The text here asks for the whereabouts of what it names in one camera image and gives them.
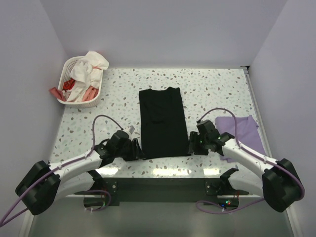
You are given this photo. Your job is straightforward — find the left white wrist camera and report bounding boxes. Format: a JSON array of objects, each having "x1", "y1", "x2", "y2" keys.
[{"x1": 123, "y1": 125, "x2": 135, "y2": 136}]

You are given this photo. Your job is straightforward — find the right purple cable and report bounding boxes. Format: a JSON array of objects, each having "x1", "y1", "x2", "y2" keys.
[{"x1": 197, "y1": 108, "x2": 306, "y2": 213}]

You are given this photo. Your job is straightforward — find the black t shirt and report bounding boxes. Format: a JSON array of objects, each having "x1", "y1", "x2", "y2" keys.
[{"x1": 139, "y1": 87, "x2": 189, "y2": 159}]

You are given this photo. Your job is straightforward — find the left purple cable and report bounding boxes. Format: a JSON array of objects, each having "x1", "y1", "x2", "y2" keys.
[{"x1": 0, "y1": 115, "x2": 126, "y2": 227}]

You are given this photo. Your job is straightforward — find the folded purple t shirt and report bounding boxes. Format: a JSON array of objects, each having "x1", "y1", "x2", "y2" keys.
[{"x1": 215, "y1": 116, "x2": 266, "y2": 155}]

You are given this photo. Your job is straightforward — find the white laundry basket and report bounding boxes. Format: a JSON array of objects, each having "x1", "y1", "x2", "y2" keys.
[{"x1": 57, "y1": 56, "x2": 103, "y2": 109}]

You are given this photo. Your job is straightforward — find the white t shirt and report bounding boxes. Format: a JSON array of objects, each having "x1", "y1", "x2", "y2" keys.
[{"x1": 66, "y1": 51, "x2": 109, "y2": 103}]

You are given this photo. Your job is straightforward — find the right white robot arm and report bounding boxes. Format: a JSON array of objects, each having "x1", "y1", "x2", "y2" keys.
[{"x1": 189, "y1": 120, "x2": 305, "y2": 212}]

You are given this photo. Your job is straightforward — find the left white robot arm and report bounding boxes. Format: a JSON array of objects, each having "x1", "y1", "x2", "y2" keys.
[{"x1": 15, "y1": 130, "x2": 145, "y2": 215}]

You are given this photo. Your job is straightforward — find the purple cable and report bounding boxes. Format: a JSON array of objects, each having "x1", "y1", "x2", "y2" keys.
[
  {"x1": 0, "y1": 115, "x2": 126, "y2": 227},
  {"x1": 197, "y1": 108, "x2": 306, "y2": 213}
]

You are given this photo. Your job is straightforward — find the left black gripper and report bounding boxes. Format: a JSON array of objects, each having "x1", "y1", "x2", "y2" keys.
[{"x1": 115, "y1": 138, "x2": 145, "y2": 161}]

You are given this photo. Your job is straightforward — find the pink red garment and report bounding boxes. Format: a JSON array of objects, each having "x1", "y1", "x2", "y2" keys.
[{"x1": 49, "y1": 78, "x2": 99, "y2": 102}]

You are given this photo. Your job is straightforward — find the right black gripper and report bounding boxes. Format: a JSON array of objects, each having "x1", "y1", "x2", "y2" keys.
[{"x1": 185, "y1": 131, "x2": 209, "y2": 156}]

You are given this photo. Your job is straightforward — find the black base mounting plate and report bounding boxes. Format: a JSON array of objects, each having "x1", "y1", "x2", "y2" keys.
[{"x1": 79, "y1": 178, "x2": 241, "y2": 210}]

